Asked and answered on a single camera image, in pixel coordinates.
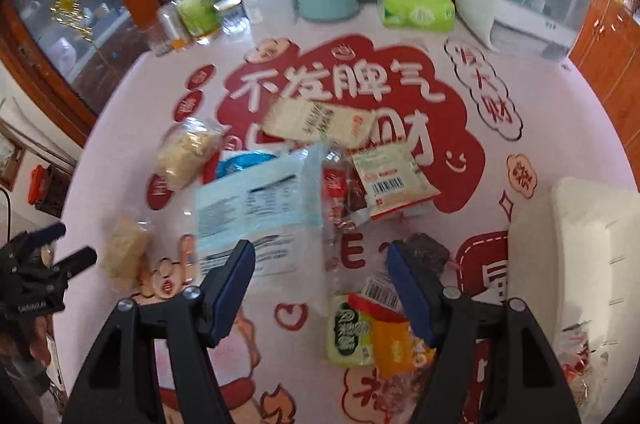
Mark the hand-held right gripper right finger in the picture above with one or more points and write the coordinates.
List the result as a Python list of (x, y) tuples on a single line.
[(410, 294)]

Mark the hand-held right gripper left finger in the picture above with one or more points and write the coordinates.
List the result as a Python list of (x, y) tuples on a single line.
[(232, 284)]

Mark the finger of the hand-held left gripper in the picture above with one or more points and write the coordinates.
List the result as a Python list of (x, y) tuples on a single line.
[(75, 261), (49, 235)]

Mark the dark brown snack packet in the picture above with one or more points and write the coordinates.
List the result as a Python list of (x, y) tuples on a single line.
[(430, 251)]

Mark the small clear puffed snack packet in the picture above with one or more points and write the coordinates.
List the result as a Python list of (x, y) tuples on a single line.
[(125, 249)]

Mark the orange snack packet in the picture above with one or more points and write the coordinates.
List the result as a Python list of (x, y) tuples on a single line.
[(395, 346)]

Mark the green snack packet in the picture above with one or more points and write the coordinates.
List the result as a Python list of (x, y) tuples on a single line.
[(350, 334)]

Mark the large light blue snack packet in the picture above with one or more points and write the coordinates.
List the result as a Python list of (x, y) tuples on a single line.
[(260, 204)]

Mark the white barcode snack packet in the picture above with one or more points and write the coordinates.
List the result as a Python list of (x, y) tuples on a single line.
[(395, 176)]

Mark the dark blue snack packet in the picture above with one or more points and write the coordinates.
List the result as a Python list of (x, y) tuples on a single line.
[(240, 163)]

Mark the red snack packet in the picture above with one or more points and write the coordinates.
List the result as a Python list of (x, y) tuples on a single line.
[(336, 189)]

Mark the large clear puffed snack packet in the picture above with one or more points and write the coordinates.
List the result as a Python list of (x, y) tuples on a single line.
[(185, 154)]

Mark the white plastic storage bin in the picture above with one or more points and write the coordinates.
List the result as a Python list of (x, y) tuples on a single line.
[(575, 254)]

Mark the beige cracker packet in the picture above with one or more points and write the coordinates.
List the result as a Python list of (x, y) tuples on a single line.
[(300, 119)]

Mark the person's left hand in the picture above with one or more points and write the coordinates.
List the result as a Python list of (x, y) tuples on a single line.
[(37, 339)]

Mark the red plastic item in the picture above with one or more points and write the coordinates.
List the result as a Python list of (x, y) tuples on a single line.
[(37, 184)]

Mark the pink printed tablecloth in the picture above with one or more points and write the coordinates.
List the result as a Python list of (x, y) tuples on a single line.
[(540, 119)]

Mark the small glass jar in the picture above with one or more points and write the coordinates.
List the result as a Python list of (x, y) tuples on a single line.
[(231, 17)]

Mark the clear bottle with green label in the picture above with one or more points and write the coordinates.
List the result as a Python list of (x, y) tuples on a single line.
[(197, 12)]

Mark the wooden cabinets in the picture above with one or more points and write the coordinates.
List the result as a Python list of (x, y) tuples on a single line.
[(610, 54)]

